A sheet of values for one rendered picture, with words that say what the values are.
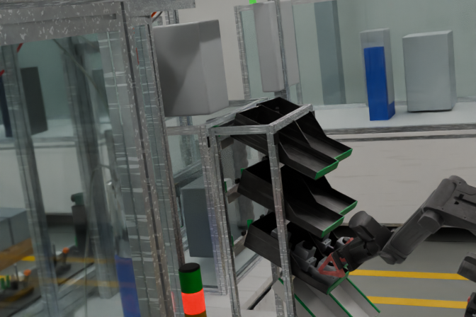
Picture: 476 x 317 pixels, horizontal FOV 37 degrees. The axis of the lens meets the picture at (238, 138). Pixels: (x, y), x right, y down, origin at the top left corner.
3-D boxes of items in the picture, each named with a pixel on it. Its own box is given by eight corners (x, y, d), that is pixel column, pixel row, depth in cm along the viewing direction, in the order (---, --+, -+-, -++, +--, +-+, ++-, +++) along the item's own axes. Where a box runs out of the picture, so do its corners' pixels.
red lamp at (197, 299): (209, 306, 162) (206, 286, 161) (200, 315, 157) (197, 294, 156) (190, 304, 164) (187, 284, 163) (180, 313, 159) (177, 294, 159)
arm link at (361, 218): (397, 266, 175) (415, 239, 177) (369, 236, 171) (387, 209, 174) (367, 260, 185) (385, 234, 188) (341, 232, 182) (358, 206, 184)
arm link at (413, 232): (446, 228, 138) (474, 186, 141) (421, 211, 139) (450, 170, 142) (394, 272, 177) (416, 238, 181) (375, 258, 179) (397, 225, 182)
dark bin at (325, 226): (342, 223, 198) (350, 201, 195) (321, 238, 187) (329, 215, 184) (261, 180, 210) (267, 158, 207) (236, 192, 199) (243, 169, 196)
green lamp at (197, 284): (206, 285, 161) (203, 265, 160) (196, 294, 156) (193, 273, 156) (187, 284, 163) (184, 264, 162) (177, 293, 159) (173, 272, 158)
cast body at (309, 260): (314, 267, 200) (321, 247, 198) (306, 272, 197) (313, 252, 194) (290, 252, 205) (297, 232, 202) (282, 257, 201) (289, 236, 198)
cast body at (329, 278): (337, 283, 196) (345, 262, 193) (330, 289, 192) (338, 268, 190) (312, 268, 200) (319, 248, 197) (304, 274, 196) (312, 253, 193)
